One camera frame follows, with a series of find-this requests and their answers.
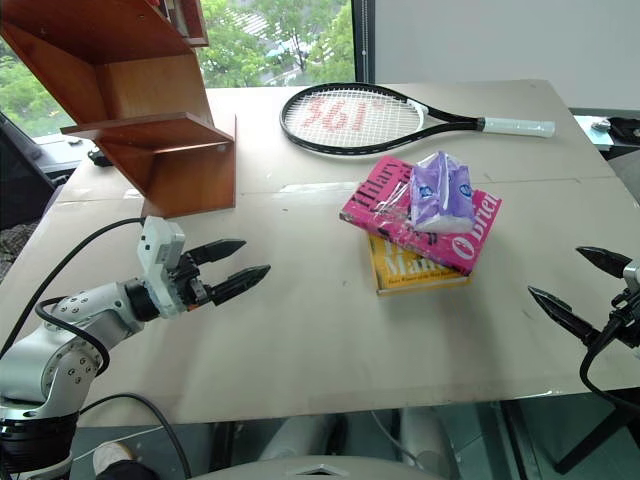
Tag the pink hardcover book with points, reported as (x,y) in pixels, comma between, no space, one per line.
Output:
(450,242)

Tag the black white tennis racket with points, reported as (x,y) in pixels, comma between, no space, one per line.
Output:
(515,125)

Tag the white shoe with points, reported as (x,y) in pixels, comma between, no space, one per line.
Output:
(111,456)

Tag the yellow hardcover book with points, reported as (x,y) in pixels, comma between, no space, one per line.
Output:
(402,274)

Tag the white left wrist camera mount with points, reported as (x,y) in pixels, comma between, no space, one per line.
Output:
(159,245)

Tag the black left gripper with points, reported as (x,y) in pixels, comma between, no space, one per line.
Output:
(189,285)

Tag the black window frame post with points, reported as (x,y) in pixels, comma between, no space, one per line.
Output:
(363,40)

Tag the grey robot torso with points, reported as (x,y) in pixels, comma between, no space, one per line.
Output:
(280,470)

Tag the black chair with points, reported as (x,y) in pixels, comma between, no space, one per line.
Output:
(20,175)

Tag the wooden shelf unit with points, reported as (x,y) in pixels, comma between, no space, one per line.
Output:
(150,95)

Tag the purple tissue pack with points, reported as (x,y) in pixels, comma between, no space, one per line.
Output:
(440,200)

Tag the black bag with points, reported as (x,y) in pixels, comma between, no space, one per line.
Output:
(626,130)

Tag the white rounded leg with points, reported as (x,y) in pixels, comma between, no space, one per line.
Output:
(305,435)
(425,440)

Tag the small black object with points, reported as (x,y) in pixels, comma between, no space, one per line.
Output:
(99,158)

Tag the black table strut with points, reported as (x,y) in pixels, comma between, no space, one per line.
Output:
(595,437)

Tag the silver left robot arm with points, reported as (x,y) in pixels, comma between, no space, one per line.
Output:
(60,345)

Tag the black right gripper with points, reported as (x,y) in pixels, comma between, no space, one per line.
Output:
(625,320)

